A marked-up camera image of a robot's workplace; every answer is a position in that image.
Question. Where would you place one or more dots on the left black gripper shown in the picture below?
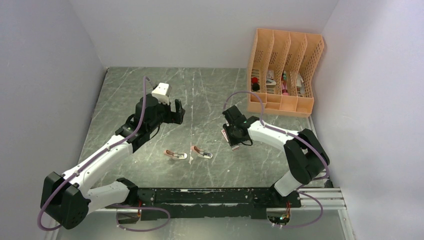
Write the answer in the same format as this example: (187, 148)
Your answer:
(172, 116)

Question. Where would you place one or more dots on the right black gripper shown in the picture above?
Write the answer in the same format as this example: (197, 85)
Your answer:
(232, 141)

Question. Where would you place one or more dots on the pink items in organizer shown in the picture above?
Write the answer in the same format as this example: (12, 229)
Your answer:
(271, 84)

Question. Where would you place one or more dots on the pink stapler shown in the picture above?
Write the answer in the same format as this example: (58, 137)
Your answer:
(201, 153)
(175, 155)

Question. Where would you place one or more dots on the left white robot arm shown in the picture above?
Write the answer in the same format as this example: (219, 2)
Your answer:
(69, 197)

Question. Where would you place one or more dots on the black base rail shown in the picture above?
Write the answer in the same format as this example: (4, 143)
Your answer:
(184, 203)

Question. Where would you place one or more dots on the red white staple box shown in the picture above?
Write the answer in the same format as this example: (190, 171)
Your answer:
(225, 136)

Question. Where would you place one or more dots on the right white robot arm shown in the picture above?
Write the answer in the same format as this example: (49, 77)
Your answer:
(305, 156)

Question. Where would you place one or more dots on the orange file organizer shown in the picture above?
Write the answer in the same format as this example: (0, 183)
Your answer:
(280, 71)

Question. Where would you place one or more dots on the red black item in organizer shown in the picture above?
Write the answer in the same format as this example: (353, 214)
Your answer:
(255, 84)

